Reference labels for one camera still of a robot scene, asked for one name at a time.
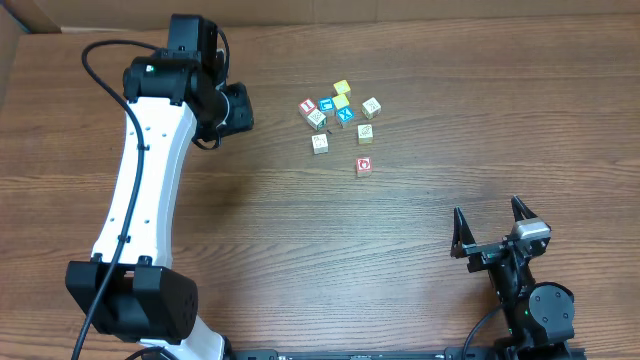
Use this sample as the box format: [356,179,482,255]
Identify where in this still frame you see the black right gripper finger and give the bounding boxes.
[511,195,537,222]
[450,207,476,258]

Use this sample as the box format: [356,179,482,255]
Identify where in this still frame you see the plain wooden block green side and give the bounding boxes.
[311,134,329,155]

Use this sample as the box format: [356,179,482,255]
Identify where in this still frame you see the red O wooden block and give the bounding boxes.
[355,157,373,178]

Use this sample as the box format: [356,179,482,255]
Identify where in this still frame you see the yellow framed wooden block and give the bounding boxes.
[357,124,374,145]

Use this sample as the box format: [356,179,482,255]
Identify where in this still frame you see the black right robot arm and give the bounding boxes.
[450,196,584,360]

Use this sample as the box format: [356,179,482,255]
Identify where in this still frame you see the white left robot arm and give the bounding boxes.
[65,45,253,359]

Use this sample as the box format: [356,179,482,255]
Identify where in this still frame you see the red I wooden block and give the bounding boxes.
[298,98,317,118]

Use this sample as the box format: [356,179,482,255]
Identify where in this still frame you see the green C wooden block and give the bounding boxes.
[306,109,327,131]

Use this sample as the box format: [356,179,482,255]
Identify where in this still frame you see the blue L wooden block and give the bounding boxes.
[318,97,336,117]

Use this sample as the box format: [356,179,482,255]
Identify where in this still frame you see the yellow top middle block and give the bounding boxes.
[332,94,350,110]

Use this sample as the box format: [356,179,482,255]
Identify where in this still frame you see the blue X wooden block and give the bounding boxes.
[335,106,355,128]

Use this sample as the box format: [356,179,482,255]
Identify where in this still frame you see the yellow top far block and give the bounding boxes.
[333,80,351,98]

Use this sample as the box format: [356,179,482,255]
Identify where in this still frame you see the plain wooden block red print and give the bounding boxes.
[362,97,381,119]

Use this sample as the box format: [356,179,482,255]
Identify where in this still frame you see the brown cardboard backdrop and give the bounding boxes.
[1,0,639,33]

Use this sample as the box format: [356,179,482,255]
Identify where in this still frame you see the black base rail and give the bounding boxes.
[229,346,589,360]

